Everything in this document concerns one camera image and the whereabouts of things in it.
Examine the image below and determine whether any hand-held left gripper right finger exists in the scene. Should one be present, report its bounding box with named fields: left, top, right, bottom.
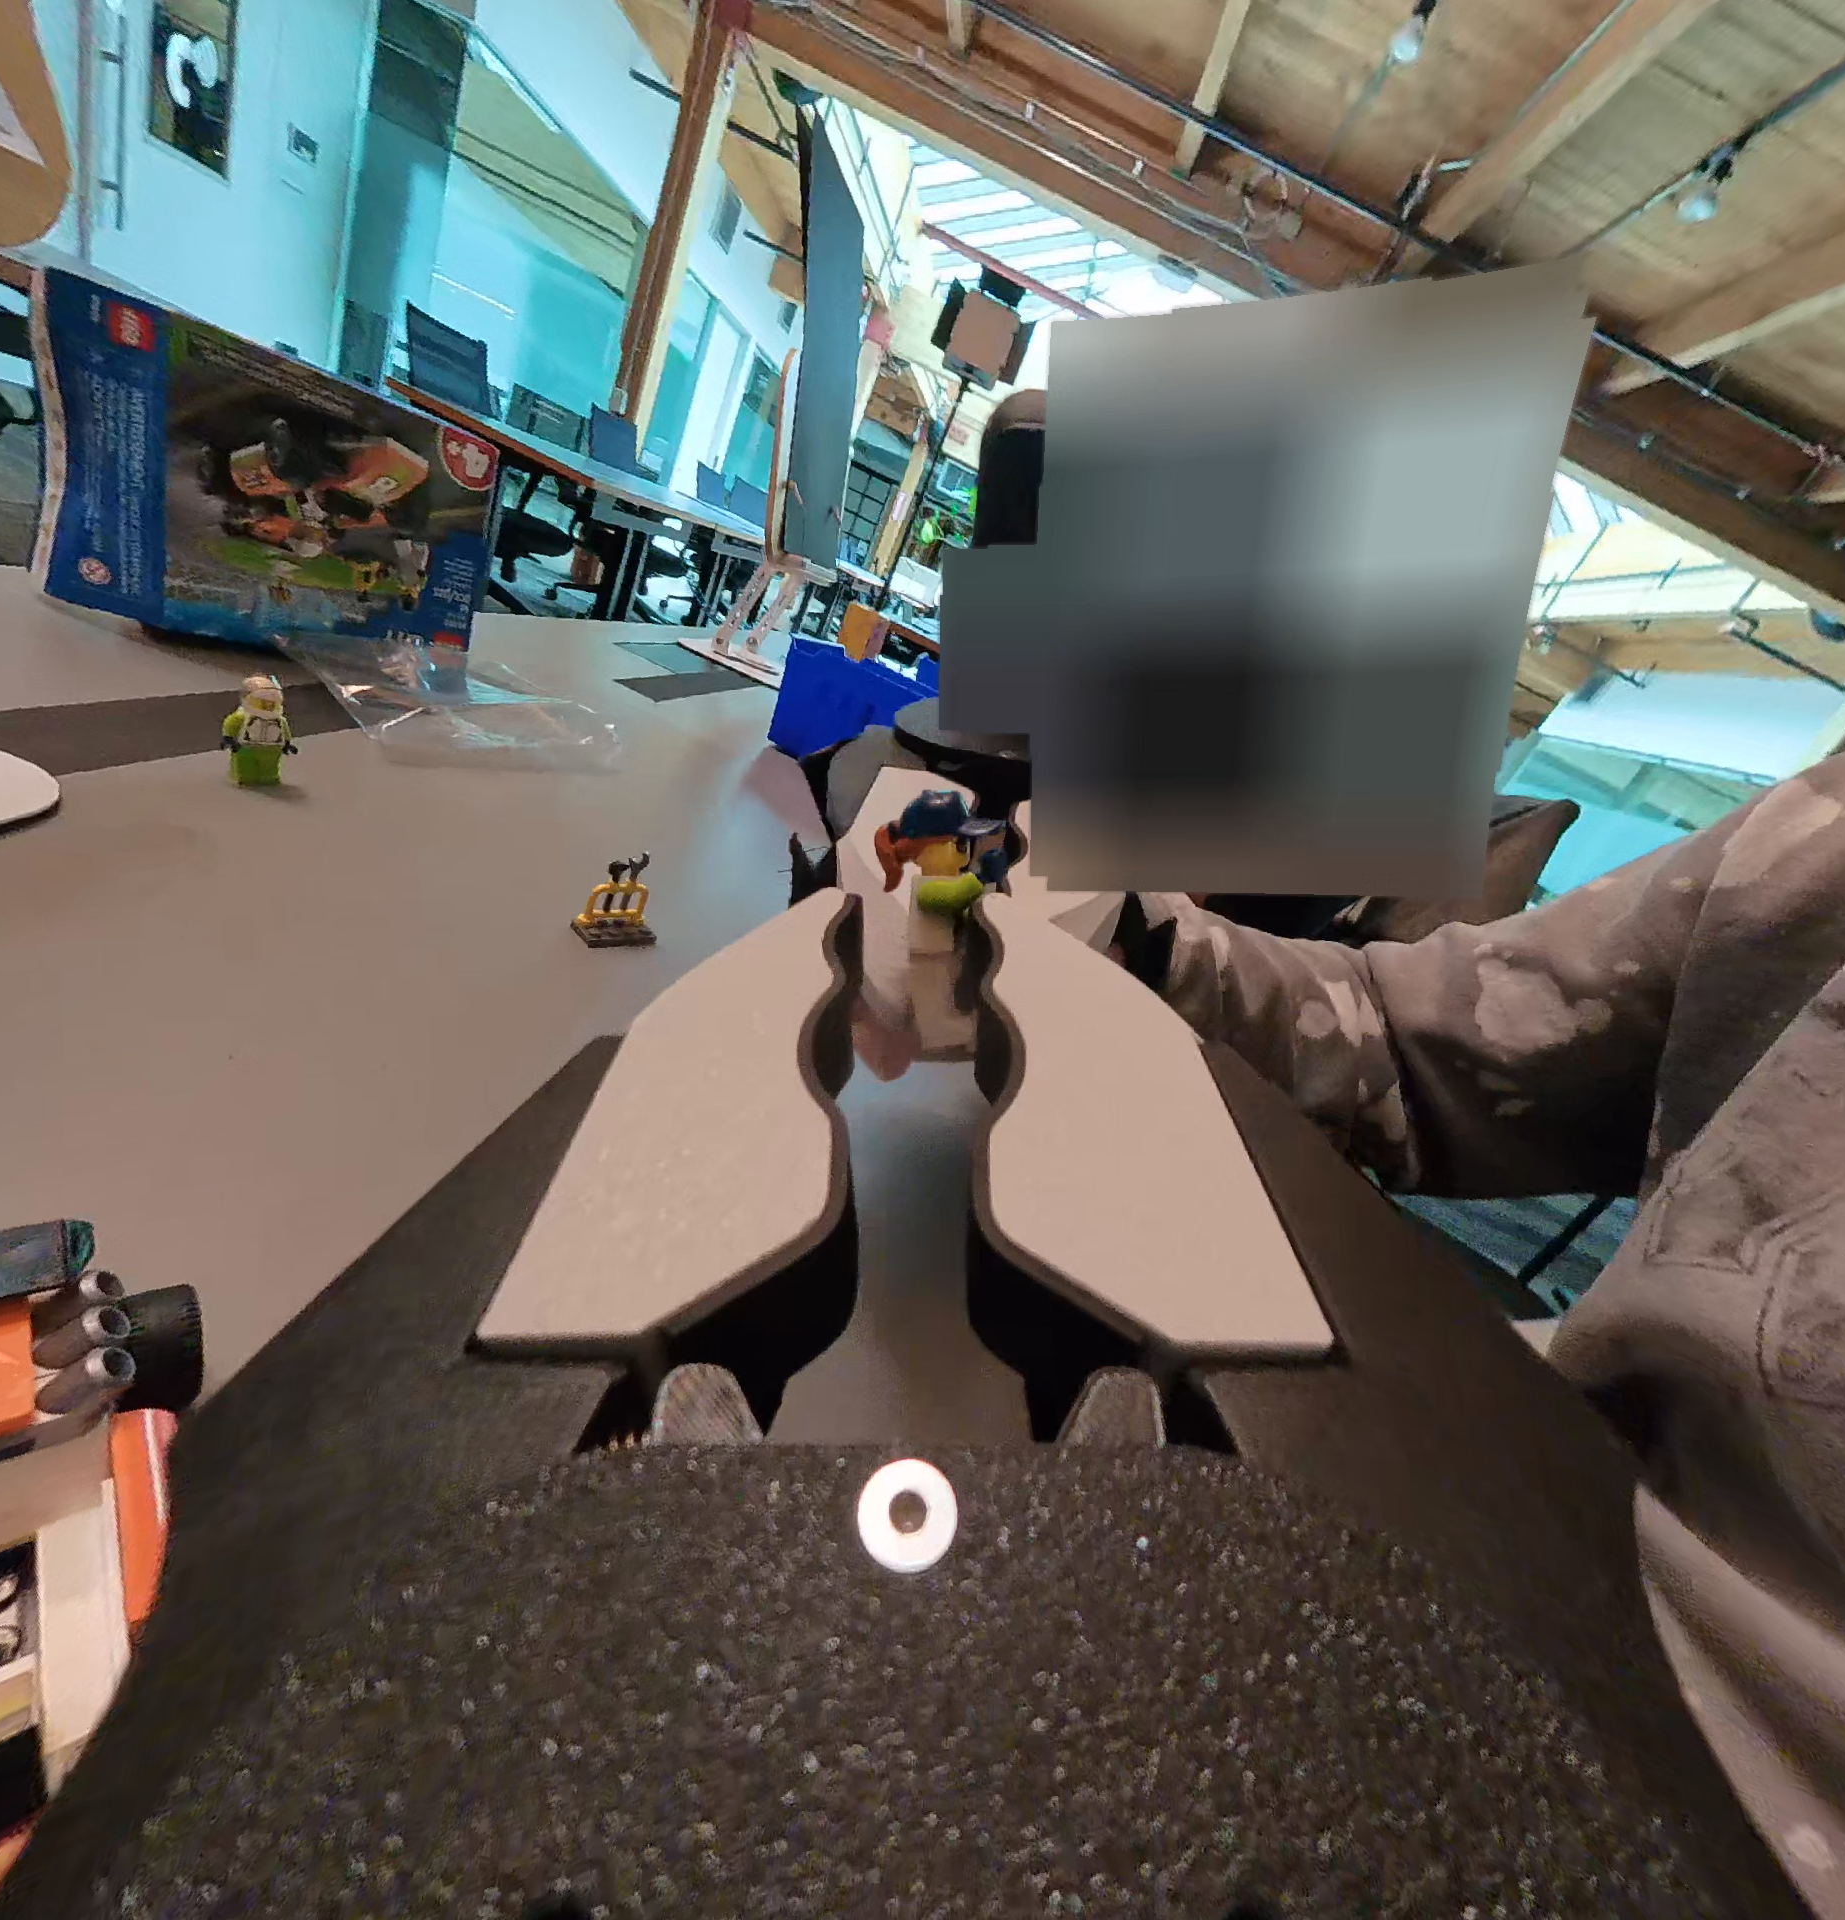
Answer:
left=968, top=895, right=1335, bottom=1368

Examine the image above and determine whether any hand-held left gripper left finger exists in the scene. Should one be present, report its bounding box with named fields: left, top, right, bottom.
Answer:
left=480, top=892, right=863, bottom=1359

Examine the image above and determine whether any blue cap with orange hair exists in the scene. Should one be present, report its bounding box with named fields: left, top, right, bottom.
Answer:
left=893, top=780, right=1005, bottom=848

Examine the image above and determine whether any orange lego race car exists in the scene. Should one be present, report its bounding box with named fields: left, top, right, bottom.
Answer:
left=0, top=1215, right=203, bottom=1801

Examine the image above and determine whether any person's right forearm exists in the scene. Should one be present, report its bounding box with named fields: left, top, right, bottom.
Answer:
left=1119, top=765, right=1823, bottom=1201

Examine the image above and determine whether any green lego minifigure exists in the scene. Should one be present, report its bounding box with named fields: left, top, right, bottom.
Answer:
left=221, top=673, right=299, bottom=790

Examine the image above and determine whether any blue lego set box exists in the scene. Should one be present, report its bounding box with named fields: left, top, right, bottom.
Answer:
left=30, top=265, right=503, bottom=653

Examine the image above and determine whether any blue plastic bin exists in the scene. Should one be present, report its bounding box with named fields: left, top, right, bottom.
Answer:
left=767, top=637, right=945, bottom=758

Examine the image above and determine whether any studio light panel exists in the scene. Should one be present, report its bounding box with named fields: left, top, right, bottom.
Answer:
left=929, top=270, right=1035, bottom=383

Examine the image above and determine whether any white display stand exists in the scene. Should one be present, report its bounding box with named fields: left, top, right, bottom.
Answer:
left=698, top=540, right=803, bottom=668

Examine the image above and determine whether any tall black panel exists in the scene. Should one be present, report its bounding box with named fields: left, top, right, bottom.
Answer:
left=780, top=116, right=869, bottom=579

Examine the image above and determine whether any clear plastic bag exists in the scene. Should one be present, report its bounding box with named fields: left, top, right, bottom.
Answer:
left=286, top=629, right=624, bottom=774

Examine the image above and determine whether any long wooden office desk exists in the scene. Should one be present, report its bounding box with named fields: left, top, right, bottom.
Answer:
left=384, top=374, right=788, bottom=625

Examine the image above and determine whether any wooden pillar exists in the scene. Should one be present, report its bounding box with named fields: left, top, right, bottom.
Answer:
left=0, top=0, right=77, bottom=256

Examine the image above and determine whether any framed wall picture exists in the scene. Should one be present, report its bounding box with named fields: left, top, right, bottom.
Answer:
left=143, top=0, right=240, bottom=176

